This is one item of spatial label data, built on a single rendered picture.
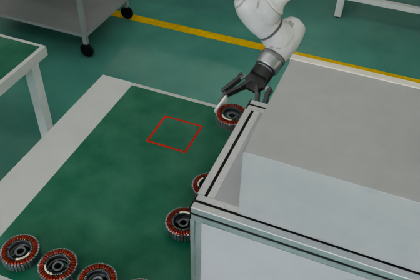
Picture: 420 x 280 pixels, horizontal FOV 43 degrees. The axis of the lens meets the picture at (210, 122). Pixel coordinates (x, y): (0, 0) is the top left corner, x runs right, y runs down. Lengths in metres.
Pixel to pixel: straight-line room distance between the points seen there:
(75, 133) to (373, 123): 1.18
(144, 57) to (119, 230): 2.19
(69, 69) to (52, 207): 2.01
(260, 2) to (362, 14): 2.69
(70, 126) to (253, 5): 0.82
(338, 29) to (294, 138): 3.06
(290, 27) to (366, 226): 0.91
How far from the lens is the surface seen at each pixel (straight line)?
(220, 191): 1.30
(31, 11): 4.05
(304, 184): 1.11
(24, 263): 1.65
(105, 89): 2.23
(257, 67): 1.85
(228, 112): 1.85
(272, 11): 1.80
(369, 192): 1.09
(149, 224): 1.70
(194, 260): 1.44
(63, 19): 3.89
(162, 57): 3.73
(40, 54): 2.54
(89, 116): 2.10
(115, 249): 1.66
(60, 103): 3.42
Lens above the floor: 2.08
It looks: 41 degrees down
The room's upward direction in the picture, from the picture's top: 1 degrees clockwise
